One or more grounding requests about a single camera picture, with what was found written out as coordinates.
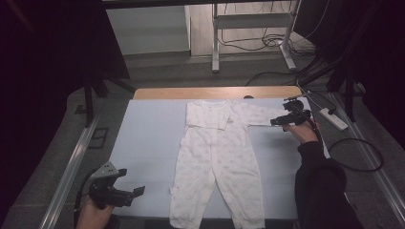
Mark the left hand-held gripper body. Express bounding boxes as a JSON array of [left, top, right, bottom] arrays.
[[88, 161, 128, 211]]

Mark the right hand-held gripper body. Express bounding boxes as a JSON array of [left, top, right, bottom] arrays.
[[283, 96, 314, 126]]

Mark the white baby romper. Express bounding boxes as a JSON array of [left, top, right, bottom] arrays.
[[168, 98, 289, 229]]

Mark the person's right hand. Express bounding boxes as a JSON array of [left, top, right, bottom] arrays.
[[282, 118, 319, 145]]

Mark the person's left hand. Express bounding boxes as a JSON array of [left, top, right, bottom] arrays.
[[75, 197, 115, 229]]

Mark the white power strip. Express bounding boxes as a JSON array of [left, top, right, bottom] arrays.
[[319, 107, 350, 132]]

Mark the light blue mat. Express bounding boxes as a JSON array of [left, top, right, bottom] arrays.
[[109, 97, 332, 220]]

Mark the black tripod stand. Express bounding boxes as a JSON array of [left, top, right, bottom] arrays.
[[82, 73, 137, 128], [299, 53, 367, 123]]

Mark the black floor socket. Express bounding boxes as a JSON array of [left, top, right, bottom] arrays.
[[88, 127, 110, 150]]

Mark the black curtain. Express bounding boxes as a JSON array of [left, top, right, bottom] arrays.
[[0, 0, 131, 223], [292, 0, 405, 151]]

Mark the white metal stand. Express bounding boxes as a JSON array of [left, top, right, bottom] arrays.
[[211, 0, 302, 74]]

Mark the grey board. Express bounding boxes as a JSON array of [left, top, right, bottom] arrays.
[[105, 5, 191, 55]]

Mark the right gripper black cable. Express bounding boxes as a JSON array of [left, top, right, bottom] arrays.
[[294, 103, 323, 142]]

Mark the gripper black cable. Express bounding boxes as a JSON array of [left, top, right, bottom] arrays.
[[294, 103, 323, 142], [74, 168, 96, 229]]

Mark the white cable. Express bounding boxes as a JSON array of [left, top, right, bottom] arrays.
[[295, 80, 324, 111]]

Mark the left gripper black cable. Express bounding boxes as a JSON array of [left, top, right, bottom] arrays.
[[74, 168, 96, 229]]

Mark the aluminium floor rail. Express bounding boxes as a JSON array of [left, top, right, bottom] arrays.
[[37, 115, 99, 229], [328, 92, 405, 223]]

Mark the long black floor cable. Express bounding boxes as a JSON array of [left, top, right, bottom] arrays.
[[245, 56, 323, 88]]

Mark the looped black cable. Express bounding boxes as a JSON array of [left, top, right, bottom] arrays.
[[328, 137, 385, 174]]

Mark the tangle of black cables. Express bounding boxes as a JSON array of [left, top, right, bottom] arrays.
[[219, 0, 319, 58]]

